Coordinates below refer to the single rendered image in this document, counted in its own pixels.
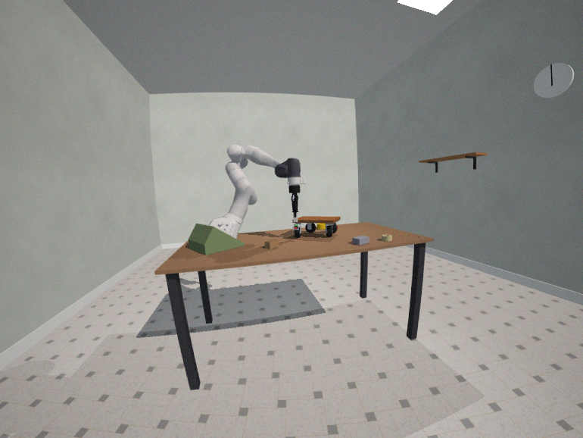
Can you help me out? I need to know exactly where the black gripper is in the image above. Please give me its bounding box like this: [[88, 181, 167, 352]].
[[289, 186, 300, 222]]

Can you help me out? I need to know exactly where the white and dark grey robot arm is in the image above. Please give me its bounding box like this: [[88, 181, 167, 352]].
[[205, 145, 307, 239]]

